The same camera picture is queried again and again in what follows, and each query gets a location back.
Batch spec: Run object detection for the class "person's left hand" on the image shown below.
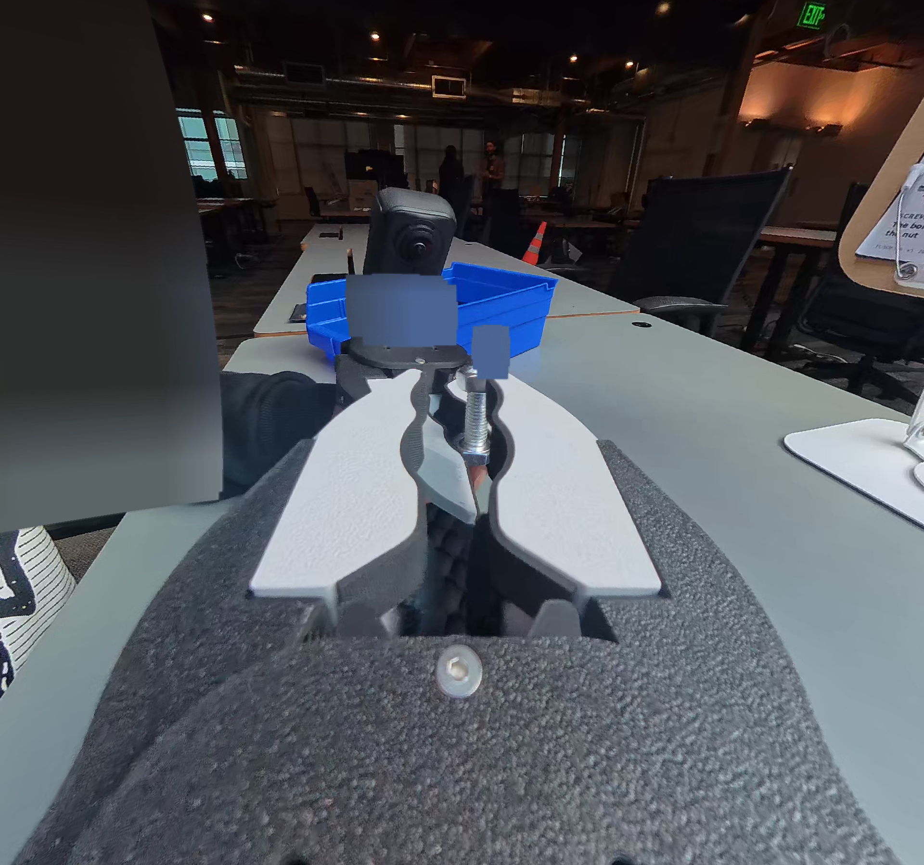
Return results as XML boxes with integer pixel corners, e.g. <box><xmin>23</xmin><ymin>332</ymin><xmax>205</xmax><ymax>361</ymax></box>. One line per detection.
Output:
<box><xmin>220</xmin><ymin>370</ymin><xmax>340</xmax><ymax>498</ymax></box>

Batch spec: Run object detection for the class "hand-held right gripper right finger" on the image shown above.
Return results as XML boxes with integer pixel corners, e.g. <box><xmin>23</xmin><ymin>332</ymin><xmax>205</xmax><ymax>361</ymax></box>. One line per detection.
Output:
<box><xmin>485</xmin><ymin>374</ymin><xmax>664</xmax><ymax>599</ymax></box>

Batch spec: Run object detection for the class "blue plastic bin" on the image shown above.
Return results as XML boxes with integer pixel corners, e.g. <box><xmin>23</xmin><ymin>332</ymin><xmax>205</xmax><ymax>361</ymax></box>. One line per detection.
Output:
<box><xmin>305</xmin><ymin>262</ymin><xmax>560</xmax><ymax>361</ymax></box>

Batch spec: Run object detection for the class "black honeycomb wrist pad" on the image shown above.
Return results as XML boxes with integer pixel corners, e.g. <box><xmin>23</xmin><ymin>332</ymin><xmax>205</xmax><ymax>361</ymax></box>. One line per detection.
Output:
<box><xmin>426</xmin><ymin>504</ymin><xmax>506</xmax><ymax>638</ymax></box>

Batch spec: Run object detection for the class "black office chair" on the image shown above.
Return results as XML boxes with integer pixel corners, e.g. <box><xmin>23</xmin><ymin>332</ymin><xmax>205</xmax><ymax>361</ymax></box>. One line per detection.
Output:
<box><xmin>610</xmin><ymin>166</ymin><xmax>795</xmax><ymax>335</ymax></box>
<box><xmin>794</xmin><ymin>182</ymin><xmax>924</xmax><ymax>397</ymax></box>

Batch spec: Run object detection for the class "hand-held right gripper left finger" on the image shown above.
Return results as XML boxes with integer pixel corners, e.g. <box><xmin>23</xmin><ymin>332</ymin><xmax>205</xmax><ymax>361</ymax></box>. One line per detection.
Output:
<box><xmin>249</xmin><ymin>368</ymin><xmax>434</xmax><ymax>600</ymax></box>

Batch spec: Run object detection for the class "bright window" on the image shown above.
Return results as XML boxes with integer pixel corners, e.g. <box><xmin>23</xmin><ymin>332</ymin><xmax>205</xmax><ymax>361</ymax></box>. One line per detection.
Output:
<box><xmin>177</xmin><ymin>116</ymin><xmax>243</xmax><ymax>180</ymax></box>

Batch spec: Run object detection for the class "steel hex bolt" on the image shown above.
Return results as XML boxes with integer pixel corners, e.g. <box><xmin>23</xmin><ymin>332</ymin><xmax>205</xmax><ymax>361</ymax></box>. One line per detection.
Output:
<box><xmin>456</xmin><ymin>365</ymin><xmax>495</xmax><ymax>467</ymax></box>

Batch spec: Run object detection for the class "printed instruction sheet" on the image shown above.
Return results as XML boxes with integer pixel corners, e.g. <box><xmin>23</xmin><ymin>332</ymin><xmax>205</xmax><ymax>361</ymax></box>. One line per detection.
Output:
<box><xmin>855</xmin><ymin>161</ymin><xmax>924</xmax><ymax>281</ymax></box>

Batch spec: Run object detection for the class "brown wooden desk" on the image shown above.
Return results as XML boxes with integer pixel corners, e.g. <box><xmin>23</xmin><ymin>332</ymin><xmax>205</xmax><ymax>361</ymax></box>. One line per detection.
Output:
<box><xmin>744</xmin><ymin>224</ymin><xmax>846</xmax><ymax>361</ymax></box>

